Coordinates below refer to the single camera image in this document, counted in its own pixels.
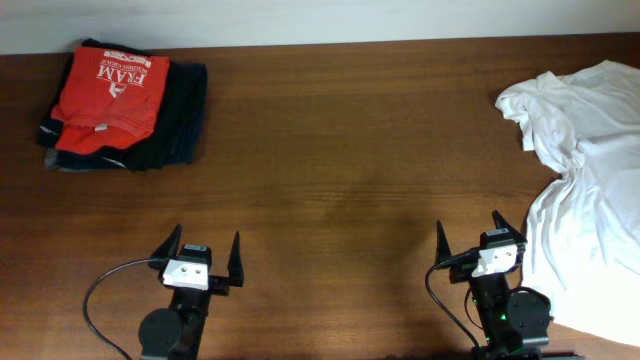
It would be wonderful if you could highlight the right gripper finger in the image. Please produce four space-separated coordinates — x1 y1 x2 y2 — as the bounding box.
434 220 453 269
492 210 526 244

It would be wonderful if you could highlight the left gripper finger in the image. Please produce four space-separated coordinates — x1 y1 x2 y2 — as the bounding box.
227 232 244 287
149 224 182 269

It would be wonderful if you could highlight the white t-shirt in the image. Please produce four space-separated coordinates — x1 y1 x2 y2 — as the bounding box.
495 60 639 346

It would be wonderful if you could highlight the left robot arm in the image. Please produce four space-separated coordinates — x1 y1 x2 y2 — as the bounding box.
138 225 244 360

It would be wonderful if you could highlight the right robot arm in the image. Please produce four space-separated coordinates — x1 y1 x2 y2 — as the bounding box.
425 211 551 360

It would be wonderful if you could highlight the dark folded clothes stack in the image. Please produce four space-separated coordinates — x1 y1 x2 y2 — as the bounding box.
36 39 208 172

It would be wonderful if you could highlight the red folded FRAM t-shirt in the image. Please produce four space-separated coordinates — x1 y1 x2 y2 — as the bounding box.
51 47 170 155

